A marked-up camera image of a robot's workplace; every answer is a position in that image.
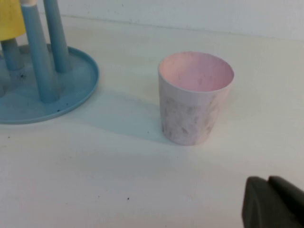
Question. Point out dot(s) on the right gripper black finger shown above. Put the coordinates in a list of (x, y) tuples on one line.
[(273, 206)]

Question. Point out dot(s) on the pink plastic cup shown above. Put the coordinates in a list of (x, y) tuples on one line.
[(190, 118)]

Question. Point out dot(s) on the blue cup drying rack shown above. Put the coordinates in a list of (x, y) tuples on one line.
[(78, 71)]

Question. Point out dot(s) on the yellow plastic cup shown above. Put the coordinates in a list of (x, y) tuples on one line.
[(9, 21)]

